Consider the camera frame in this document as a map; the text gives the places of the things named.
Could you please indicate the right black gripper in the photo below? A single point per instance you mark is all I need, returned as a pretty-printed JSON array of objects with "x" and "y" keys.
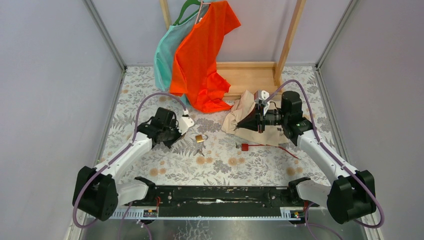
[{"x": 253, "y": 121}]

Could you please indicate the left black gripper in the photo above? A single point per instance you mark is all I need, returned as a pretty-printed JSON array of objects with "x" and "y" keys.
[{"x": 175, "y": 125}]

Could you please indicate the brass padlock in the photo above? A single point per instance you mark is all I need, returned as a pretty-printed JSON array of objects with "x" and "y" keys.
[{"x": 201, "y": 138}]

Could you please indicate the small silver keys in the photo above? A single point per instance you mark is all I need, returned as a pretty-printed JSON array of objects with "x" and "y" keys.
[{"x": 200, "y": 152}]

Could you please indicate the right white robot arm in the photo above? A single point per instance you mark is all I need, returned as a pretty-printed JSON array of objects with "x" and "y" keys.
[{"x": 351, "y": 194}]

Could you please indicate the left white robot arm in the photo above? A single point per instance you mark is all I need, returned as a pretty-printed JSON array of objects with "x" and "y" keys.
[{"x": 98, "y": 191}]

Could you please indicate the floral table mat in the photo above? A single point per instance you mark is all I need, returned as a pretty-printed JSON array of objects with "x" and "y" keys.
[{"x": 223, "y": 164}]

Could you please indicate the beige crumpled cloth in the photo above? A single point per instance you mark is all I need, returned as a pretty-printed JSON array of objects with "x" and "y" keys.
[{"x": 241, "y": 108}]

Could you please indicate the wooden clothes rack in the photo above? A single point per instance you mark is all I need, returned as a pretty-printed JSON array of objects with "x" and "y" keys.
[{"x": 251, "y": 75}]

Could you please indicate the orange t-shirt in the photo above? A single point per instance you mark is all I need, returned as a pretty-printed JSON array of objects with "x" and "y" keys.
[{"x": 194, "y": 69}]

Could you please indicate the teal t-shirt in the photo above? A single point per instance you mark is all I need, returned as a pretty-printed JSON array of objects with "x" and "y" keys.
[{"x": 164, "y": 55}]

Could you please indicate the green clothes hanger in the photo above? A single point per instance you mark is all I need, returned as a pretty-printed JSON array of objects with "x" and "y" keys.
[{"x": 184, "y": 7}]

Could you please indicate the pink clothes hanger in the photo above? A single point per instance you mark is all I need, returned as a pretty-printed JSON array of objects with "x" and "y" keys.
[{"x": 198, "y": 12}]

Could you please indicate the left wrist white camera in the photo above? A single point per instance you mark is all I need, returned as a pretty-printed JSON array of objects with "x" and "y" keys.
[{"x": 185, "y": 122}]

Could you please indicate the wrist white camera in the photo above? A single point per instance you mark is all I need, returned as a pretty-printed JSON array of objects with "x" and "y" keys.
[
  {"x": 261, "y": 97},
  {"x": 185, "y": 122}
]

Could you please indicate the red tag with cord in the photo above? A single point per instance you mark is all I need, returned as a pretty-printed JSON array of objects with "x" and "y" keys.
[{"x": 244, "y": 147}]

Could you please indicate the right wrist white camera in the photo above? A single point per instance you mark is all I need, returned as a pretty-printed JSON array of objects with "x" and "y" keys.
[{"x": 261, "y": 97}]

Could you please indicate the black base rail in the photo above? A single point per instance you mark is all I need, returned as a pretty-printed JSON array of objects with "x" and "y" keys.
[{"x": 222, "y": 202}]

